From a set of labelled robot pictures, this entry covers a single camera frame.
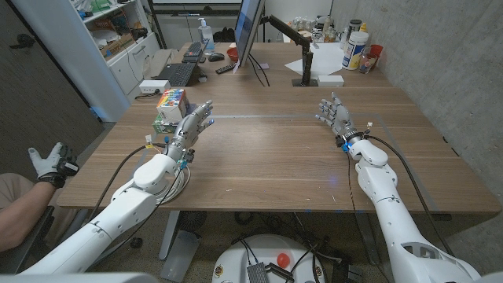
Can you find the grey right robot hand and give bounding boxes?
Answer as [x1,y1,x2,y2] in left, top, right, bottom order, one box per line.
[314,91,365,153]

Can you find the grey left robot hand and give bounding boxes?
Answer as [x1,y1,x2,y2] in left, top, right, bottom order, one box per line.
[163,99,216,163]

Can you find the white Ethernet cable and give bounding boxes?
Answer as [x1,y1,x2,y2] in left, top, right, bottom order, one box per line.
[155,164,192,205]

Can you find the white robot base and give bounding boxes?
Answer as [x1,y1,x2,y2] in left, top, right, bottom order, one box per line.
[211,233,327,283]

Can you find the person's bare forearm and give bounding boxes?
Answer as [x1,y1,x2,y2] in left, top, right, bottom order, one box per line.
[0,181,56,252]

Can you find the clear hand sanitizer bottle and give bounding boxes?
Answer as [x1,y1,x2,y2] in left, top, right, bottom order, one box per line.
[197,17,215,56]

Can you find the person's white gloved hand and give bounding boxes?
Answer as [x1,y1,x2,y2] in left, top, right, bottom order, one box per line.
[28,141,80,189]

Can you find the flat green box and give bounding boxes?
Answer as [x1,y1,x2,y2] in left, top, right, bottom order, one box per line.
[152,102,200,135]

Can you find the white box with colourful print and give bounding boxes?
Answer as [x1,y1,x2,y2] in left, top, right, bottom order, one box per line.
[156,88,189,123]

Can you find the small white flat box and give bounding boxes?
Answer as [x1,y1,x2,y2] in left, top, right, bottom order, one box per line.
[317,74,345,88]

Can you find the white power strip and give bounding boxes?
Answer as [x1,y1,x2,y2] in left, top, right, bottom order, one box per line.
[138,79,171,95]

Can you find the large black keyboard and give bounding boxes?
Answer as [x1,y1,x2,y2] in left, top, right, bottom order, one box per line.
[156,61,196,88]

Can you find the white paper sheet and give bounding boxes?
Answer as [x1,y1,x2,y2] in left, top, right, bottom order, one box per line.
[284,42,346,77]

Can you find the white wipes canister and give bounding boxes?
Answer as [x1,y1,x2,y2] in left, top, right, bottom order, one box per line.
[341,31,370,72]

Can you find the black remote control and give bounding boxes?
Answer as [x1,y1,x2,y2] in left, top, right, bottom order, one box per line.
[215,62,237,75]

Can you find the beige cloth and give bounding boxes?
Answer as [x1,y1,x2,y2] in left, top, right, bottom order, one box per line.
[141,48,178,81]

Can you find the small black keyboard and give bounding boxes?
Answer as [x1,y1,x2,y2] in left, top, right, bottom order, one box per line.
[181,40,208,64]

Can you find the black lidded bottle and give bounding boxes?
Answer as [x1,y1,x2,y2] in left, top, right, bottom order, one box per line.
[347,19,363,40]

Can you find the cardboard box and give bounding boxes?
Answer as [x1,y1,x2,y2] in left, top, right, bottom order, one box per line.
[97,33,137,60]

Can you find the computer monitor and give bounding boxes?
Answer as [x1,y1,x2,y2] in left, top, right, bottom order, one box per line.
[234,0,266,68]

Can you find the grey slim table leg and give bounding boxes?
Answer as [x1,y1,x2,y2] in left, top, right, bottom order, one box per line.
[355,211,381,266]

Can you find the grey table leg with foot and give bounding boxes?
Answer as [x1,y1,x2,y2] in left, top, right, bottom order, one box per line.
[158,210,201,283]

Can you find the white shelf cabinet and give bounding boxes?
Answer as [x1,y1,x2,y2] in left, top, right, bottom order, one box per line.
[11,0,162,123]

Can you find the person's khaki trousers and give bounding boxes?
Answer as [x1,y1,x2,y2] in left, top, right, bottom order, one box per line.
[0,171,39,209]

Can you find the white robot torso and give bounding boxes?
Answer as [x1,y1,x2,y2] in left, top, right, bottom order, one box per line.
[0,272,158,283]

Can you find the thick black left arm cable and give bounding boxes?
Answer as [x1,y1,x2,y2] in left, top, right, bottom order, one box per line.
[88,143,168,223]

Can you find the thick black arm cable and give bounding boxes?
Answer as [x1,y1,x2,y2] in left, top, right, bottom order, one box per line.
[365,134,455,256]
[88,143,168,223]

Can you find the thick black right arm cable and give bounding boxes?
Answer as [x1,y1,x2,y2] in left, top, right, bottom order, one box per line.
[365,134,455,256]

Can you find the black door handle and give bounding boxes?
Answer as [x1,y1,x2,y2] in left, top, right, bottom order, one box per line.
[9,33,36,50]

